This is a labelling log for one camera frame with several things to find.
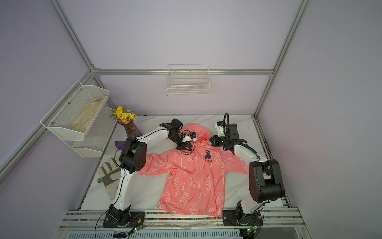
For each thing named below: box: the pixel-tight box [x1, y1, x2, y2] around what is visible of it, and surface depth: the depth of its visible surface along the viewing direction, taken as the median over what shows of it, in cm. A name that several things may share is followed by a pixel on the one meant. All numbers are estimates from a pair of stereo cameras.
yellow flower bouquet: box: [109, 105, 137, 125], surface depth 90 cm
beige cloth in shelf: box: [69, 95, 106, 133], surface depth 82 cm
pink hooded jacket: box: [138, 124, 251, 218], surface depth 88 cm
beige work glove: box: [96, 155, 122, 201], surface depth 90 cm
